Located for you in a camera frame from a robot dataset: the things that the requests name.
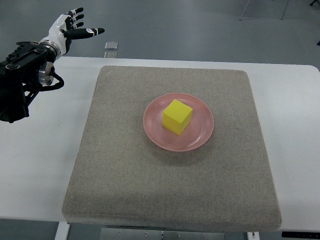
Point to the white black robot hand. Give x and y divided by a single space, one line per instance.
65 29

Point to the yellow foam block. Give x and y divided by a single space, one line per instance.
176 117

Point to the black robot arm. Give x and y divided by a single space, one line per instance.
26 72

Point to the pink plate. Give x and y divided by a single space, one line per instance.
196 133

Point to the grey felt mat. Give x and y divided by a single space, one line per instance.
121 178

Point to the white table leg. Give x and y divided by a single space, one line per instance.
62 231

